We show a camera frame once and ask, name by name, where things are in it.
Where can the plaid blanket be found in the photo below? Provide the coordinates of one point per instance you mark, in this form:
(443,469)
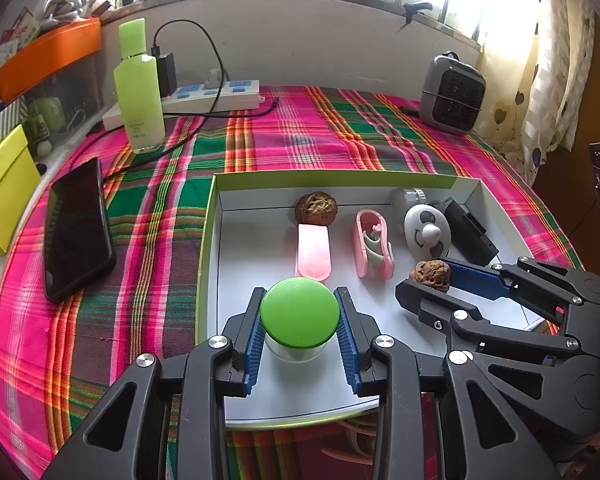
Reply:
(155,260)

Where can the brown wrinkled walnut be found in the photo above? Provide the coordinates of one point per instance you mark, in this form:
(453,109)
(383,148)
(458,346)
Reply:
(317,207)
(430,275)

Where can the green capped jar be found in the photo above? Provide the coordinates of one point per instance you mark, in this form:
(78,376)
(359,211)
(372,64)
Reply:
(300,312)

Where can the clear small plastic container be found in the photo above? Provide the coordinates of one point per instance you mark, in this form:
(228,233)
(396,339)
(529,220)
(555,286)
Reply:
(407,199)

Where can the heart print curtain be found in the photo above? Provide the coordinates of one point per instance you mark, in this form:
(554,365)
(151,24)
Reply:
(550,70)

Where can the clear plastic storage bin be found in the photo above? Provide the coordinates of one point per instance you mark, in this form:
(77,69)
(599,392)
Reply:
(75,105)

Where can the white power strip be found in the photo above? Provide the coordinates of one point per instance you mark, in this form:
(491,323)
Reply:
(232,91)

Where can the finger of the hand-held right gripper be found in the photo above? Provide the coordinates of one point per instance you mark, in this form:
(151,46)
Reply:
(430,302)
(480,280)

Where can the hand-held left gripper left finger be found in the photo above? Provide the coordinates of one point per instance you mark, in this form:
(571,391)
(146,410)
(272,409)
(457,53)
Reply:
(254,340)

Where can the orange storage box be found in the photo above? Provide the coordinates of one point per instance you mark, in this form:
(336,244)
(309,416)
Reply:
(45,57)

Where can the green plastic bottle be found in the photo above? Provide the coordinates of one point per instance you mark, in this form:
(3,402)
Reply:
(139,95)

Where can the yellow cardboard box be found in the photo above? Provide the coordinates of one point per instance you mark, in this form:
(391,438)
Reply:
(5,195)

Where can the green and white shallow box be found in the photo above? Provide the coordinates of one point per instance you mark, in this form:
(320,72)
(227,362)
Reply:
(250,260)

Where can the black rectangular device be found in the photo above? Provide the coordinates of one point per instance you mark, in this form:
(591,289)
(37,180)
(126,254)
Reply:
(470,232)

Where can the pink clip holder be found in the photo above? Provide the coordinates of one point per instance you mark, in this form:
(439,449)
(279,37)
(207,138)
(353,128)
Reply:
(375,255)

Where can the black smartphone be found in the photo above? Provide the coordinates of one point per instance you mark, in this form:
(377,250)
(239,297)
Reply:
(77,230)

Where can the white round face gadget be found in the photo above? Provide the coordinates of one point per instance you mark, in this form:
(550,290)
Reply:
(425,232)

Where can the striped cardboard box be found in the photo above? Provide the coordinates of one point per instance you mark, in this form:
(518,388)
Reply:
(0,127)

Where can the black window hook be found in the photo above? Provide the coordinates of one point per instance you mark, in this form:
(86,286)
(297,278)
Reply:
(415,10)

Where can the grey space heater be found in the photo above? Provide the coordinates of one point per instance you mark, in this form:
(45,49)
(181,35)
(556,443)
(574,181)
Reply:
(452,95)

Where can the black charger plug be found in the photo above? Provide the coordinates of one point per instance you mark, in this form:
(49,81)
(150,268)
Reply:
(166,75)

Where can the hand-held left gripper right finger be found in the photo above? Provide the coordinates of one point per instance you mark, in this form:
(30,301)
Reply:
(347,345)

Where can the pink plastic piece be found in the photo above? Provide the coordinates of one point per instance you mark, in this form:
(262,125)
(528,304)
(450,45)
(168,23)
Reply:
(314,252)

